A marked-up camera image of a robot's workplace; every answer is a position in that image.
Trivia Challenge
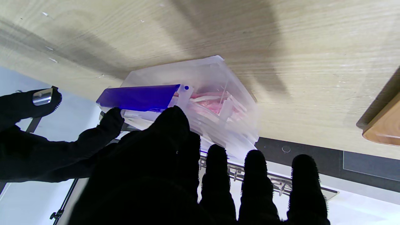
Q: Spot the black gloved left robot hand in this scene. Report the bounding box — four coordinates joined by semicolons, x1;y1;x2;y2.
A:
67;106;332;225

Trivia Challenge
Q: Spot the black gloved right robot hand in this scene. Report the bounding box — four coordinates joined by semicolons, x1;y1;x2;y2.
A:
0;87;125;183

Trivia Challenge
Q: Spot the raw bacon slices stack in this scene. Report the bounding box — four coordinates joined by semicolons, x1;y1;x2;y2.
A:
187;91;247;123

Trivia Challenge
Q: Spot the clear plastic container blue tape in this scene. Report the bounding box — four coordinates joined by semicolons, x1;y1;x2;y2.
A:
96;56;260;157

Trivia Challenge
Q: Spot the brown wooden tray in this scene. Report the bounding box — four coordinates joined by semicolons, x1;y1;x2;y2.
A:
362;91;400;146

